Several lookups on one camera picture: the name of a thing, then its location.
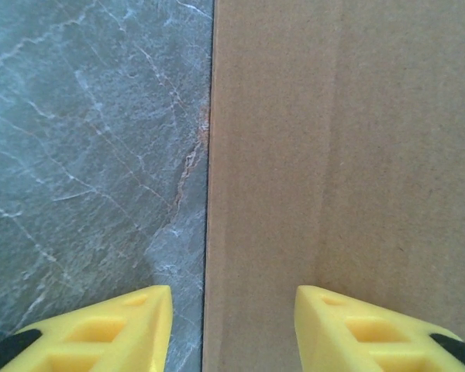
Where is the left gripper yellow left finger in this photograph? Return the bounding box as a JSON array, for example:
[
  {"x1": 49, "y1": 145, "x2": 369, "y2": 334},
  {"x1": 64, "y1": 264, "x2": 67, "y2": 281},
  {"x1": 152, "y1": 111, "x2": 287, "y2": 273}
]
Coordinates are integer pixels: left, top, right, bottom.
[{"x1": 0, "y1": 285, "x2": 174, "y2": 372}]

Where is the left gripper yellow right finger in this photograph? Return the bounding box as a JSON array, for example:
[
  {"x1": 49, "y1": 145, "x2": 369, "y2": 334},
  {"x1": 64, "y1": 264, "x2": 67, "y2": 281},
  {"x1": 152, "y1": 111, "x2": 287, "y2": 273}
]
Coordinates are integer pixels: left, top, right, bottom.
[{"x1": 294, "y1": 285, "x2": 465, "y2": 372}]

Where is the brown cardboard box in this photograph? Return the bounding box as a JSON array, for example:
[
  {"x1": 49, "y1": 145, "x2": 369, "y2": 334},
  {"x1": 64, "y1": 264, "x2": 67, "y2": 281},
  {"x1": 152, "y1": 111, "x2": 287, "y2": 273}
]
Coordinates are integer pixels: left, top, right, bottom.
[{"x1": 201, "y1": 0, "x2": 465, "y2": 372}]

